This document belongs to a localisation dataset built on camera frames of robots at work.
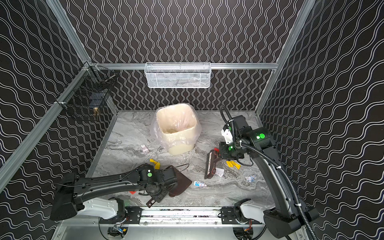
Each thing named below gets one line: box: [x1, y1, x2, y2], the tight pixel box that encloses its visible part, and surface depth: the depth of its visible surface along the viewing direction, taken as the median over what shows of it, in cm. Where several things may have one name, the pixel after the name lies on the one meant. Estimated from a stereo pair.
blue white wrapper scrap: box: [194, 181, 207, 187], surface depth 85 cm
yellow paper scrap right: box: [226, 160, 241, 170], surface depth 94 cm
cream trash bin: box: [156, 103, 197, 156], surface depth 90 cm
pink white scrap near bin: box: [140, 144, 150, 154], surface depth 100 cm
